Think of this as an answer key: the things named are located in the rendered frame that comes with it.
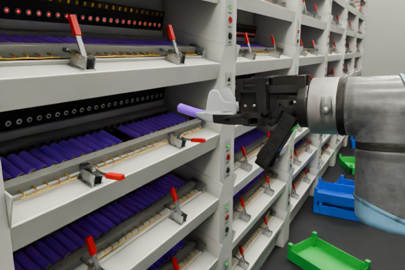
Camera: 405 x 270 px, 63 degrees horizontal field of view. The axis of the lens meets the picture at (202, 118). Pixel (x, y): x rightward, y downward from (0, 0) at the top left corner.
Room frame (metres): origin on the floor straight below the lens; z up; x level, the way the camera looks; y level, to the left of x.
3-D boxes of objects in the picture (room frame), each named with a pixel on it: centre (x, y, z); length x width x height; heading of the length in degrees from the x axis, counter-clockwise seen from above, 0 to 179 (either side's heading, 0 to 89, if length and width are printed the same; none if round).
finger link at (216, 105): (0.60, -0.02, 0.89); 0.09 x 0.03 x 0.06; 63
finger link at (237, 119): (0.58, -0.06, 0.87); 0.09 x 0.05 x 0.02; 63
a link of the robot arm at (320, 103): (0.52, -0.19, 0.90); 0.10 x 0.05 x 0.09; 149
